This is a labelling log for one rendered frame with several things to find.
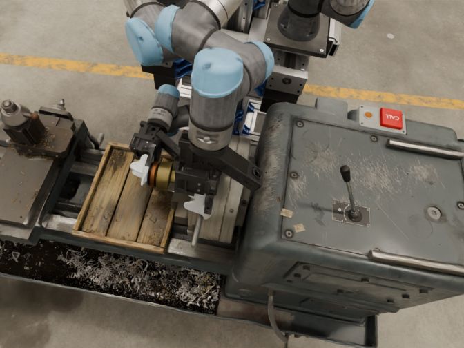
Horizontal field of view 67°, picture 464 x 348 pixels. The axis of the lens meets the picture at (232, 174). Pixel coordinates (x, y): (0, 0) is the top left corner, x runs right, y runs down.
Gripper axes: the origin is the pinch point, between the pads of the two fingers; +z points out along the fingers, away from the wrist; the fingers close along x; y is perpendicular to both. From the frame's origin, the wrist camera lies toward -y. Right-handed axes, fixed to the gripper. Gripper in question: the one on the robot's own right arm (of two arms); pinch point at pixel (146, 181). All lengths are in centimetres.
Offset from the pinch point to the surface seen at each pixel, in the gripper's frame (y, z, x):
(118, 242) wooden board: 6.8, 14.4, -17.5
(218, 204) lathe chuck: -22.5, 7.2, 11.7
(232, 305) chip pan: -35, 21, -54
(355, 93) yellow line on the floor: -105, -157, -108
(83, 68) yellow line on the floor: 100, -128, -108
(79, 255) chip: 31, 14, -54
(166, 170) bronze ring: -5.5, -3.1, 4.1
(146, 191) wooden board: 4.0, -5.2, -19.5
